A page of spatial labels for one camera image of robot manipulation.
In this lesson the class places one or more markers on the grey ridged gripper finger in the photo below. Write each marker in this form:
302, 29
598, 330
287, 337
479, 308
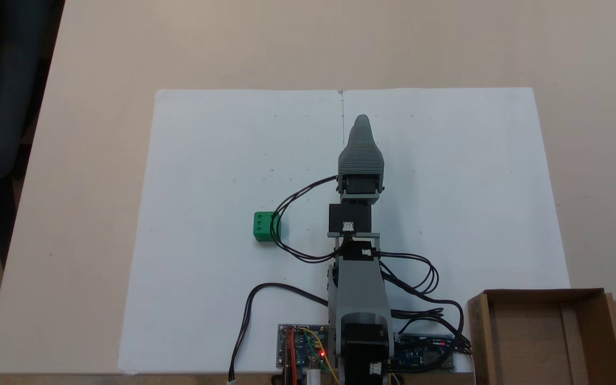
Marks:
361, 155

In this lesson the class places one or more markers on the green die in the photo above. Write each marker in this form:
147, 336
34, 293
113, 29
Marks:
262, 227

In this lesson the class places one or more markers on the blue circuit board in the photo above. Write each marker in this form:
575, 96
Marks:
420, 355

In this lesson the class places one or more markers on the white plug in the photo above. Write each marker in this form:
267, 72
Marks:
314, 377

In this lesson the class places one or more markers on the brown cardboard box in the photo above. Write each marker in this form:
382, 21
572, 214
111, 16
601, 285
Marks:
532, 342

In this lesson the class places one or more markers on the dark chair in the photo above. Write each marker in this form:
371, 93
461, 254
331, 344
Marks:
3, 107

